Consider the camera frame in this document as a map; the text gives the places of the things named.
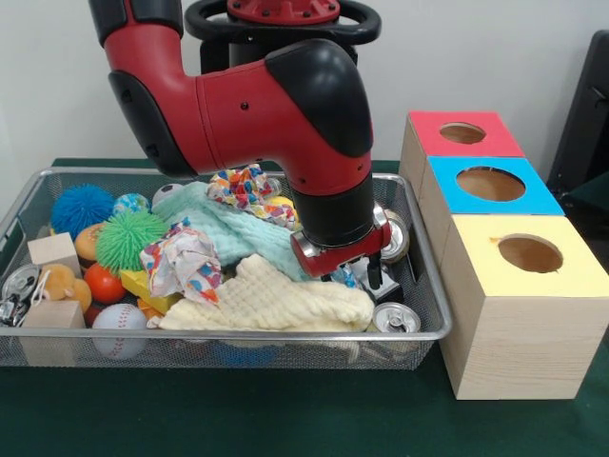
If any black chair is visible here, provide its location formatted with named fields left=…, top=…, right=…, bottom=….
left=546, top=29, right=609, bottom=191

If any baseball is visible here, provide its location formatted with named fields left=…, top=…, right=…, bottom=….
left=91, top=303, right=148, bottom=358

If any wire mesh bin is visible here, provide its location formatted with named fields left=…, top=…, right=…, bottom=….
left=0, top=166, right=453, bottom=371

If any mint green cloth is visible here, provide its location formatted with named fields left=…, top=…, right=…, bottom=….
left=156, top=181, right=310, bottom=282

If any crushed drink can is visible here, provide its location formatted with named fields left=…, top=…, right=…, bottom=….
left=380, top=209, right=413, bottom=266

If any silver drink can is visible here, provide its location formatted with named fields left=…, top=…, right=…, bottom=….
left=372, top=303, right=422, bottom=334

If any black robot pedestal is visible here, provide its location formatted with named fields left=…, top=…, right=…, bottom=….
left=184, top=0, right=382, bottom=77

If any cream cloth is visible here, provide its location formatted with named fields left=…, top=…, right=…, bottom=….
left=147, top=253, right=376, bottom=333

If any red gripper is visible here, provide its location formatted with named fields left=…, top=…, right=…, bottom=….
left=289, top=207, right=395, bottom=290

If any wooden box with three holes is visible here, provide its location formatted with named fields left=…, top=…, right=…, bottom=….
left=398, top=110, right=609, bottom=401

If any white cloth with colourful dots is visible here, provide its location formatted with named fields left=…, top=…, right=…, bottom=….
left=206, top=163, right=299, bottom=232
left=138, top=223, right=224, bottom=306

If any dark green tablecloth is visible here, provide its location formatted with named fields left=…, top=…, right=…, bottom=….
left=0, top=156, right=609, bottom=457
left=563, top=171, right=609, bottom=228

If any blue spiky ball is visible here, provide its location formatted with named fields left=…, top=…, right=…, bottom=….
left=50, top=184, right=117, bottom=242

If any green spiky ball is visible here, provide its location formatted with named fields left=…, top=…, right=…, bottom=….
left=94, top=210, right=167, bottom=277

